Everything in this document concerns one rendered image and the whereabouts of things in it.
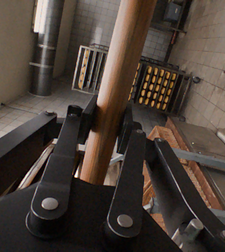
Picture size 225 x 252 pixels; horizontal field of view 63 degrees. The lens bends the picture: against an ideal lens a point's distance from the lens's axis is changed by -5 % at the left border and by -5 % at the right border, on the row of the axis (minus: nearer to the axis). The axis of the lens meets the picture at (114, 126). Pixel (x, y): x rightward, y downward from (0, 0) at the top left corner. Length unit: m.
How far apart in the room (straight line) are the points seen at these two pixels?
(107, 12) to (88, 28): 0.61
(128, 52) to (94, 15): 5.07
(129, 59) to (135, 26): 0.03
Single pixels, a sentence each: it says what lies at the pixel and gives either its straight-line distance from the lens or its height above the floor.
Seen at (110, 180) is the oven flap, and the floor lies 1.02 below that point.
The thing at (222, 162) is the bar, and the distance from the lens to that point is 1.36.
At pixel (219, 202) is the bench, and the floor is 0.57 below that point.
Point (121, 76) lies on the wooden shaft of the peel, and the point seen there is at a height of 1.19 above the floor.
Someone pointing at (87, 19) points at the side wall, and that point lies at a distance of 5.26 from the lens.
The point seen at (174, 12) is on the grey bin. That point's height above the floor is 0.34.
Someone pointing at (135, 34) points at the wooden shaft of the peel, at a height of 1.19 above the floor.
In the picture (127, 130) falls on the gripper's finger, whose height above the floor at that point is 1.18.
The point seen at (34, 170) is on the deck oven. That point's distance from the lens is 1.72.
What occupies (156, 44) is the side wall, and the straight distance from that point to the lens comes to 5.20.
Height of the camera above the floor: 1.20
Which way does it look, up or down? 3 degrees down
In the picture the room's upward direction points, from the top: 76 degrees counter-clockwise
